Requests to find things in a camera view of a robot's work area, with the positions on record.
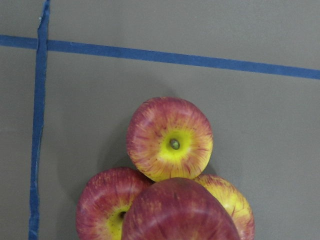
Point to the lone red yellow apple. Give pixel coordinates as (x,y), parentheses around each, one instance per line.
(177,209)

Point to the far red yellow apple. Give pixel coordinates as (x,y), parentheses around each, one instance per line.
(169,137)

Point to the near red yellow apple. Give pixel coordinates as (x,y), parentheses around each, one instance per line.
(105,200)

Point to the right red yellow apple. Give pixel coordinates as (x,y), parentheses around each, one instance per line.
(233,201)

